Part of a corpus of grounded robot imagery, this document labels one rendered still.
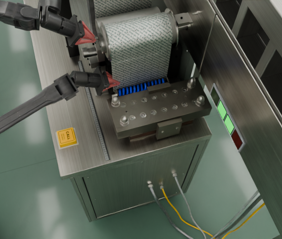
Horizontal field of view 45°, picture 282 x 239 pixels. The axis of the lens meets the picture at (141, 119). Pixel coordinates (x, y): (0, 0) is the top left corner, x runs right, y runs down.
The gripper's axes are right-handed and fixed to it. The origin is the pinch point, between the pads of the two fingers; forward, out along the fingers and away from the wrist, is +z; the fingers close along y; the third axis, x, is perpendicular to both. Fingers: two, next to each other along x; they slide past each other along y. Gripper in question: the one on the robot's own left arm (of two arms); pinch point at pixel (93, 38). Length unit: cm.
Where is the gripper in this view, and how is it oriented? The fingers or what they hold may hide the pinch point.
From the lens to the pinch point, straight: 129.1
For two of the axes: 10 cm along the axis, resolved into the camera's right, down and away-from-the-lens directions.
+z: 7.2, 1.8, 6.7
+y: 2.6, 8.3, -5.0
